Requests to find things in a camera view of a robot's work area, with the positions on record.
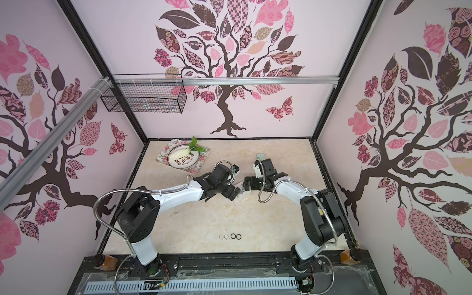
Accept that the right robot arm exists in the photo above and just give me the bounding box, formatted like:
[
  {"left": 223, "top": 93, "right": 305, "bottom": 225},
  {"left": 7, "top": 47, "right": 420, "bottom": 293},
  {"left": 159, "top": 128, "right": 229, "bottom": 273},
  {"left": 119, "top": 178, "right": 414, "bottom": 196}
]
[{"left": 242, "top": 159, "right": 347, "bottom": 261}]

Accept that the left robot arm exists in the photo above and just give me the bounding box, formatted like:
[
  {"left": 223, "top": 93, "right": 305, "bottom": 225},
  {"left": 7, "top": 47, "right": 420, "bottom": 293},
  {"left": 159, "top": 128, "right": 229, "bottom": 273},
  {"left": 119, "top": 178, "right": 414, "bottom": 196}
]
[{"left": 115, "top": 161, "right": 240, "bottom": 266}]

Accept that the floral round plate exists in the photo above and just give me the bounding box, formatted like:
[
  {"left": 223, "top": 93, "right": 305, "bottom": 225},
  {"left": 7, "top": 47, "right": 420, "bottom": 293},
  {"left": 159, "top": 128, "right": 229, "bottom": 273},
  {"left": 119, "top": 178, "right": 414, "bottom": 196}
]
[{"left": 167, "top": 145, "right": 200, "bottom": 170}]

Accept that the green leaf sprig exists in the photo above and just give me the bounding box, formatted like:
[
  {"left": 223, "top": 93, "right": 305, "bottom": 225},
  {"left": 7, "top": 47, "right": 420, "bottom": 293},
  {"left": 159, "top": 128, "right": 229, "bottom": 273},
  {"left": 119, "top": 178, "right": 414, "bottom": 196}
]
[{"left": 189, "top": 136, "right": 206, "bottom": 153}]

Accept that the floral square tray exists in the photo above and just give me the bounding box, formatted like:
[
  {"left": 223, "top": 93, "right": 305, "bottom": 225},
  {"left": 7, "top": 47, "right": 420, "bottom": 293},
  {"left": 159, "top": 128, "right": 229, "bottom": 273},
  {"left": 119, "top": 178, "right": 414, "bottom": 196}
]
[{"left": 156, "top": 139, "right": 211, "bottom": 174}]

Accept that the right amber spice jar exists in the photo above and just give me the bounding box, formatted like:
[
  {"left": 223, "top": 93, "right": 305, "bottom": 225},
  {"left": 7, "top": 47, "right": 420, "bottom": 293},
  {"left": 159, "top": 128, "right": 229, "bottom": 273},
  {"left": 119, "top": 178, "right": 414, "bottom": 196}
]
[{"left": 340, "top": 248, "right": 363, "bottom": 266}]

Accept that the amber spice jar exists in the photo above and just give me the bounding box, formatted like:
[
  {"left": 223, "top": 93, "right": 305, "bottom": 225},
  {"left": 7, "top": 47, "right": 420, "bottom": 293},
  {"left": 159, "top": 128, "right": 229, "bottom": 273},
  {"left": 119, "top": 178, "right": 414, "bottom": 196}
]
[
  {"left": 340, "top": 248, "right": 363, "bottom": 266},
  {"left": 92, "top": 254, "right": 118, "bottom": 271}
]

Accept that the left amber spice jar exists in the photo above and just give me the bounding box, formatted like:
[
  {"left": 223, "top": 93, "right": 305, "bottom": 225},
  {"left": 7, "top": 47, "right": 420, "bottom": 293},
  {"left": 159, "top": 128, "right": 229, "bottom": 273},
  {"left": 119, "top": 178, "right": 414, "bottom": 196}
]
[{"left": 92, "top": 254, "right": 118, "bottom": 271}]

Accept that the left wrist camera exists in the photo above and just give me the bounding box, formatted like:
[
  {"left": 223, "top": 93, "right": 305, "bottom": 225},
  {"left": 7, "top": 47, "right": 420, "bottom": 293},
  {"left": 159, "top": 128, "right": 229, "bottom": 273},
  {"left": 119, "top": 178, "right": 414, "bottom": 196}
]
[{"left": 232, "top": 165, "right": 240, "bottom": 175}]

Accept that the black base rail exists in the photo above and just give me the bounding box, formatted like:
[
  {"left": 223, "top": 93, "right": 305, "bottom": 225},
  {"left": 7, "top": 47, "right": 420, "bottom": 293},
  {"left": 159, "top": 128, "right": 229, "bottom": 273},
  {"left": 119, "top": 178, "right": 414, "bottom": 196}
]
[{"left": 79, "top": 250, "right": 369, "bottom": 277}]

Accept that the black wire basket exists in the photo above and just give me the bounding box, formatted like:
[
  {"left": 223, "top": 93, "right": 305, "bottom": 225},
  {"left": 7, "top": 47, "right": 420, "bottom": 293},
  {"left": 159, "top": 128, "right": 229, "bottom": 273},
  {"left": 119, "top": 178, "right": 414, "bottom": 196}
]
[{"left": 100, "top": 74, "right": 188, "bottom": 114}]

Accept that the white cable duct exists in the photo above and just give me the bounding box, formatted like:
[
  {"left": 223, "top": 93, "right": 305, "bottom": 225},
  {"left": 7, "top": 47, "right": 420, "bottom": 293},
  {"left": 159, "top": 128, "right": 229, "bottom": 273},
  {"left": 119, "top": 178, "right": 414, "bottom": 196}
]
[{"left": 82, "top": 277, "right": 297, "bottom": 295}]

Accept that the aluminium rail left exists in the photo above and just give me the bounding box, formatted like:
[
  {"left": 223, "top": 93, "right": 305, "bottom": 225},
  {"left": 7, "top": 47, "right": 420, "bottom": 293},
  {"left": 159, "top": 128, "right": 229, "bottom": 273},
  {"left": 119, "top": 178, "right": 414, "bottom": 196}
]
[{"left": 1, "top": 77, "right": 111, "bottom": 211}]

